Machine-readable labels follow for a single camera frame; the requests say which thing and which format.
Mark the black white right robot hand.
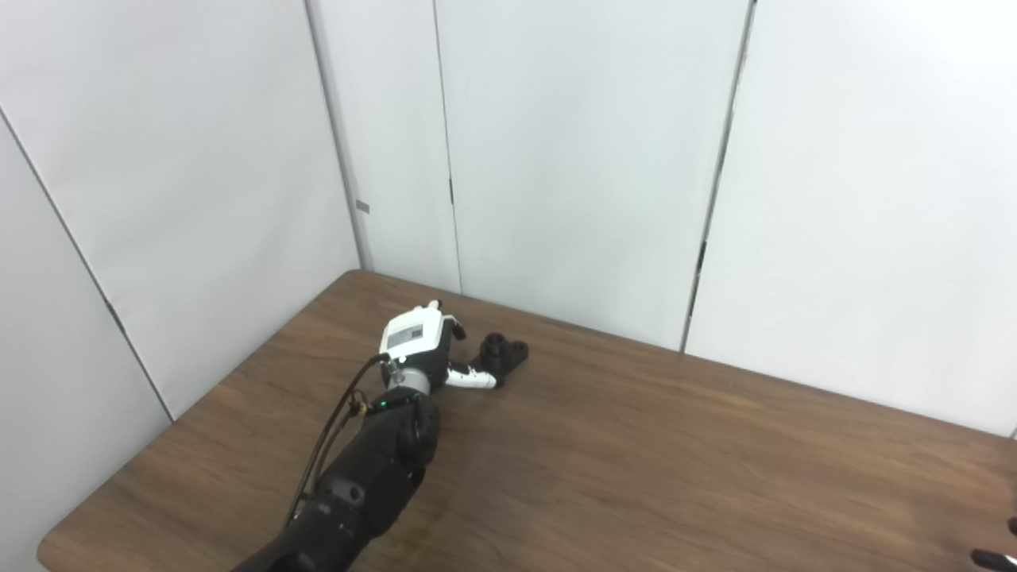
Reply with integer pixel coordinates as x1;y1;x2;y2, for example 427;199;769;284
971;518;1017;570

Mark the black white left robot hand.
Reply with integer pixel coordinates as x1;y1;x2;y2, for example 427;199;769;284
379;300;501;394

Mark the black flanged holder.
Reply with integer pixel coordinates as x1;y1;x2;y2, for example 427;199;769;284
469;334;530;384

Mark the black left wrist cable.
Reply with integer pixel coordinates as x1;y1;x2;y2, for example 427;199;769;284
282;354;392;527

